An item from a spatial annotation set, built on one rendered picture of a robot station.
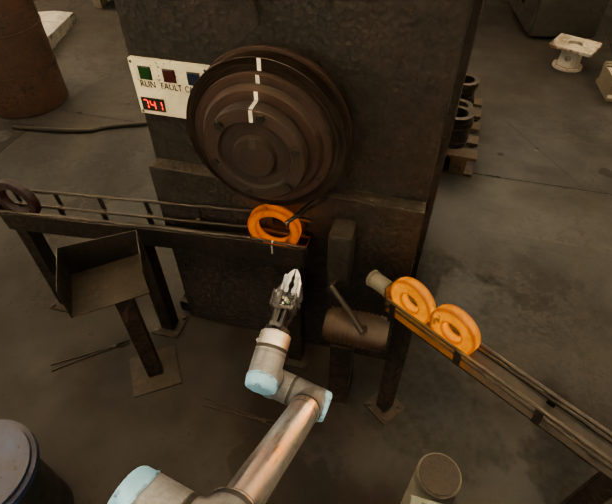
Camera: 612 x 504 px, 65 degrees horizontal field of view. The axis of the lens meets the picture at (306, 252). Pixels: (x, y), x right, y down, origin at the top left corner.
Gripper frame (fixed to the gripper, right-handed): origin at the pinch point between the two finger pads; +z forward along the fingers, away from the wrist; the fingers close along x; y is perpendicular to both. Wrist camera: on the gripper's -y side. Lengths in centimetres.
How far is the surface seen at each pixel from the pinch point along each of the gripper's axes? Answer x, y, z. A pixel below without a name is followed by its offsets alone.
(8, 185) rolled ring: 119, -10, 15
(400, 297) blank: -33.0, -4.7, 1.7
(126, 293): 56, -12, -15
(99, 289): 67, -12, -16
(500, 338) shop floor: -84, -84, 26
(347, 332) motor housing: -18.6, -22.5, -7.4
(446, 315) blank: -45.8, 5.2, -4.9
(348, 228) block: -12.5, -0.3, 19.8
